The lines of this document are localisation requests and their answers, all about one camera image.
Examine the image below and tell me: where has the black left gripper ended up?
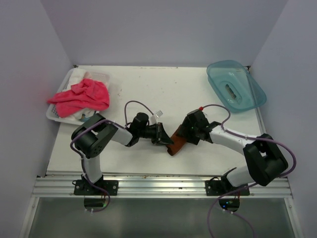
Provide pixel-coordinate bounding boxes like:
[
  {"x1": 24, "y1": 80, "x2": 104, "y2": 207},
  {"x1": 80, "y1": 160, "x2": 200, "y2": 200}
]
[{"x1": 138, "y1": 122, "x2": 173, "y2": 145}]

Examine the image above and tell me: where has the brown towel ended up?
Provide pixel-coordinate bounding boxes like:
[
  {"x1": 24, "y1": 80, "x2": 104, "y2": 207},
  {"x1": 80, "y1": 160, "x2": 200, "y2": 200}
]
[{"x1": 166, "y1": 125, "x2": 187, "y2": 156}]

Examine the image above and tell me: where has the pink towel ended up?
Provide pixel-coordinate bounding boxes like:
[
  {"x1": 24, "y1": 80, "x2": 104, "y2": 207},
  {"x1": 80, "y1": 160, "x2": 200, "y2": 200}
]
[{"x1": 48, "y1": 78, "x2": 110, "y2": 118}]

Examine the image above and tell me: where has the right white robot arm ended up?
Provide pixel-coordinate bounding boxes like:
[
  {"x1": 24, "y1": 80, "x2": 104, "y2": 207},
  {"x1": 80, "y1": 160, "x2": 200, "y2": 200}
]
[{"x1": 174, "y1": 110, "x2": 288, "y2": 195}]

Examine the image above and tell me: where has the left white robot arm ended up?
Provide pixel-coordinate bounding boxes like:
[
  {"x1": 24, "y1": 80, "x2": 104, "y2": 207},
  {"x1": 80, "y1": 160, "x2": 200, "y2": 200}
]
[{"x1": 70, "y1": 113, "x2": 174, "y2": 195}]

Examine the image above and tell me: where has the blue transparent plastic tub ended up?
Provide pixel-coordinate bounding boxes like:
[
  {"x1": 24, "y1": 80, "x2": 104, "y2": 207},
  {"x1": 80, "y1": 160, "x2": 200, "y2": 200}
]
[{"x1": 207, "y1": 60, "x2": 266, "y2": 113}]

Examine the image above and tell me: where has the white plastic basket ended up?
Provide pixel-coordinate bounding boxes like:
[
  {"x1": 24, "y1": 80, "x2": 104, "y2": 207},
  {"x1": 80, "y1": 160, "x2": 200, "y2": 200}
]
[{"x1": 46, "y1": 68, "x2": 111, "y2": 125}]

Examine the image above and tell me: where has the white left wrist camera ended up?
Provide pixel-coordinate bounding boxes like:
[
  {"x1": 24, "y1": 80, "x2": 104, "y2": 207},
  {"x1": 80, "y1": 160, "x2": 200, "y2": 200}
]
[{"x1": 149, "y1": 111, "x2": 163, "y2": 124}]

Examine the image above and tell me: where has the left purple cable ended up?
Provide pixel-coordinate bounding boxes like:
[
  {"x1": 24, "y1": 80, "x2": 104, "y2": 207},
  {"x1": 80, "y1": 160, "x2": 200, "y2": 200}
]
[{"x1": 70, "y1": 100, "x2": 157, "y2": 213}]

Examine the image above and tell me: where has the purple cable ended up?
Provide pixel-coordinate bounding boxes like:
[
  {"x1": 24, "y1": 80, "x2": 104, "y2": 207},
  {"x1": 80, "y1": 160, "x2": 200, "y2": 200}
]
[
  {"x1": 70, "y1": 100, "x2": 157, "y2": 213},
  {"x1": 199, "y1": 104, "x2": 297, "y2": 238}
]

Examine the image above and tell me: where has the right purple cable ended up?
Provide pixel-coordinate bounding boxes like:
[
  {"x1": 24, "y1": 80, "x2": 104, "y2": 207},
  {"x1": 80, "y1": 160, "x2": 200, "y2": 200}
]
[{"x1": 199, "y1": 104, "x2": 297, "y2": 238}]

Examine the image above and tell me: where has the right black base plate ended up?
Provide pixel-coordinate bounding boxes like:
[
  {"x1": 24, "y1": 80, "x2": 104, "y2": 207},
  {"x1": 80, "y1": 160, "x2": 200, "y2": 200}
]
[{"x1": 205, "y1": 177, "x2": 250, "y2": 196}]

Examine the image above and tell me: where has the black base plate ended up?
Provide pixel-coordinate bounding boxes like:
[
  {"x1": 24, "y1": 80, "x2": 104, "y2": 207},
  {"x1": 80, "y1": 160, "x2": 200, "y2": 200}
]
[
  {"x1": 72, "y1": 179, "x2": 119, "y2": 196},
  {"x1": 205, "y1": 177, "x2": 250, "y2": 196}
]

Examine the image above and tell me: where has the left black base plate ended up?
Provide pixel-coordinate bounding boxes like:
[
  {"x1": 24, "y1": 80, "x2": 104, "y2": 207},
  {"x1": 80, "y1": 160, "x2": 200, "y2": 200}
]
[{"x1": 72, "y1": 179, "x2": 119, "y2": 196}]

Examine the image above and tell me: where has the aluminium mounting rail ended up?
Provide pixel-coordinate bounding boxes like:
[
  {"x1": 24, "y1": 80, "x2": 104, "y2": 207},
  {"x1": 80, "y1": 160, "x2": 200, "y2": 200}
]
[{"x1": 32, "y1": 174, "x2": 292, "y2": 198}]

